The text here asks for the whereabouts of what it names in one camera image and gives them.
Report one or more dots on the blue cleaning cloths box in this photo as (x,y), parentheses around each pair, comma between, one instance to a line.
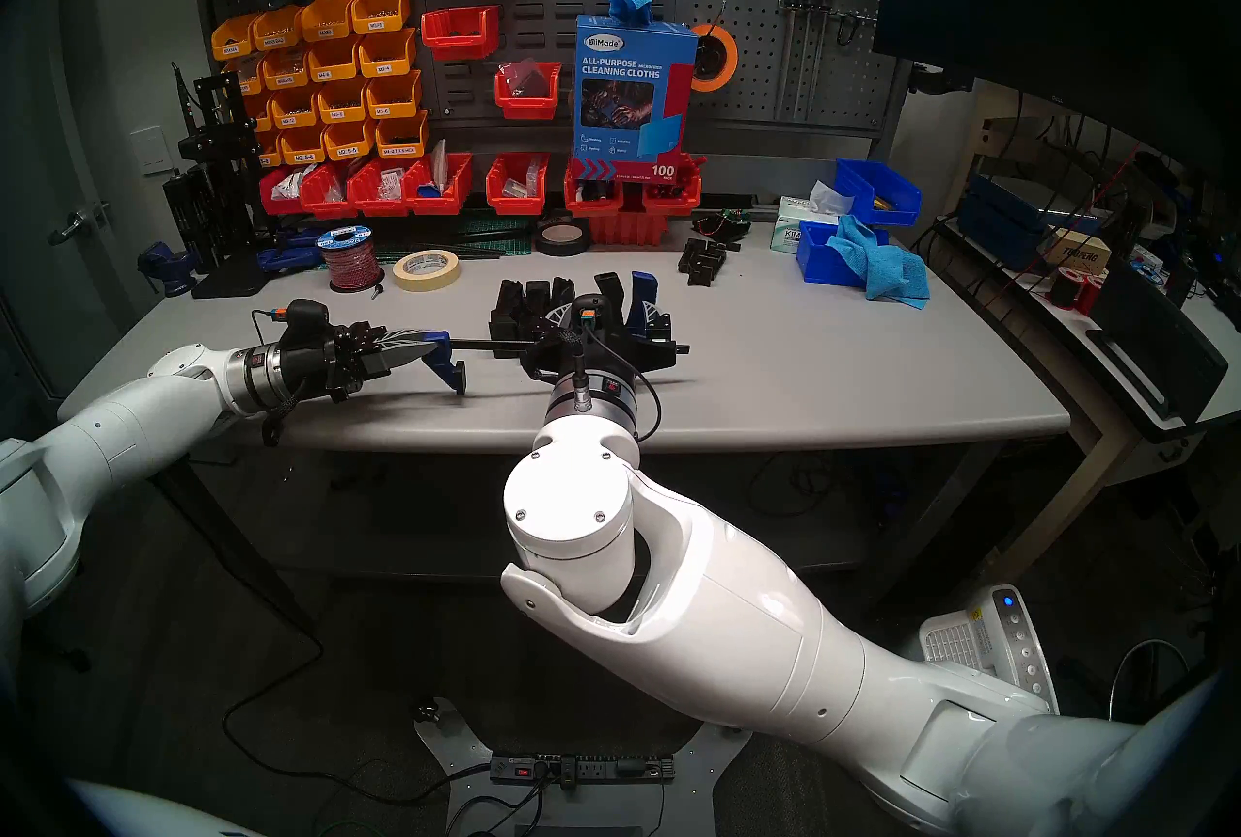
(630,98)

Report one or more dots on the blue plastic storage bin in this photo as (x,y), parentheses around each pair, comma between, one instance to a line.
(877,190)
(814,258)

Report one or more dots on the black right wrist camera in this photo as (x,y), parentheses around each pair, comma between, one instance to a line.
(588,310)

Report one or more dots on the green white tissue box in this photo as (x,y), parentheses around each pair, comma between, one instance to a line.
(790,229)

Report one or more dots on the printed brown cardboard box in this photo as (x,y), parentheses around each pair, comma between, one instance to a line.
(1081,252)

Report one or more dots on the blue hand tool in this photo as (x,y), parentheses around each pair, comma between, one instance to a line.
(291,255)

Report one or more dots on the blue black bar clamp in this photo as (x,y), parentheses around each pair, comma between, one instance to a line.
(446,360)

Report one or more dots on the small black printed parts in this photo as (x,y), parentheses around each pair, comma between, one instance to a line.
(703,260)

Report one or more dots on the black tape roll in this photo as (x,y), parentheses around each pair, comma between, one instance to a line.
(562,252)

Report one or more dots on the white side desk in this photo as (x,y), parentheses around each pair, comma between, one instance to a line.
(1096,457)

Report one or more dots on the blue microfiber cloth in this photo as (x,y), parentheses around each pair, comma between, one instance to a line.
(887,268)

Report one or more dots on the green cutting mat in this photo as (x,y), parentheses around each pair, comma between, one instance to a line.
(504,229)

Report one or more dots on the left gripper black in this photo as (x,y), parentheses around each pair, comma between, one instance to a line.
(334,365)

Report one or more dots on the red nested bin stack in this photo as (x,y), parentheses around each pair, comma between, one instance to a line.
(625,226)

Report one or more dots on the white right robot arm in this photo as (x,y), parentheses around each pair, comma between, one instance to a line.
(727,612)

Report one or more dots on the dark blue equipment box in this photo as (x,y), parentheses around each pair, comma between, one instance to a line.
(999,220)

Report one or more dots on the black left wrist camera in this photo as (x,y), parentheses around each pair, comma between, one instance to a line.
(308,319)

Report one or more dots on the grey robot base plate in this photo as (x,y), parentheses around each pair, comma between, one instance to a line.
(456,748)

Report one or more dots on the white air purifier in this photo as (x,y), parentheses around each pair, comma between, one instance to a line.
(1008,641)

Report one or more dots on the yellow plastic parts bin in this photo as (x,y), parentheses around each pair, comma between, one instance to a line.
(247,79)
(294,110)
(341,103)
(276,31)
(327,21)
(349,141)
(286,69)
(233,40)
(400,137)
(386,56)
(270,154)
(380,13)
(260,115)
(393,97)
(302,149)
(333,62)

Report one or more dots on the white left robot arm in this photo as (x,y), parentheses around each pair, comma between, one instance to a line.
(97,447)

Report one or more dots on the cream masking tape roll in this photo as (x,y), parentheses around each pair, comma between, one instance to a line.
(402,273)

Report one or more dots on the white wall switch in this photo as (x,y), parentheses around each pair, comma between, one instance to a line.
(150,150)

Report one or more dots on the grey door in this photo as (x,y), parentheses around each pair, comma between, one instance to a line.
(58,118)

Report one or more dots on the black metal carabiner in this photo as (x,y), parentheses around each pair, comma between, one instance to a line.
(848,28)

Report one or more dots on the small blue bench vise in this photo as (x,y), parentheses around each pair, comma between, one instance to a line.
(170,265)

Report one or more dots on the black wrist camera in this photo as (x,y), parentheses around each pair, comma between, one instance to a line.
(588,310)
(308,319)

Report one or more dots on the black power strip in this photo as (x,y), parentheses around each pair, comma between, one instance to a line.
(582,767)

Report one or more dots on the red plastic storage bin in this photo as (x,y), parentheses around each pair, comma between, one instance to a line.
(325,198)
(378,193)
(461,32)
(517,186)
(438,188)
(281,197)
(526,100)
(593,197)
(674,193)

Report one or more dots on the black caster wheel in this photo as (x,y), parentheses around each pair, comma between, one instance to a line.
(734,732)
(427,711)

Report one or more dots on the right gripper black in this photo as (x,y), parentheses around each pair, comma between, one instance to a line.
(601,355)

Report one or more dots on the black flat equipment case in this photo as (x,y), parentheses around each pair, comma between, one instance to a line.
(1154,341)

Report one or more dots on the grey pegboard back panel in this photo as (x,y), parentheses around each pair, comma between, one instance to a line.
(562,21)

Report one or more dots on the white robot torso shell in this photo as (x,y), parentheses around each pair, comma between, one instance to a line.
(145,816)

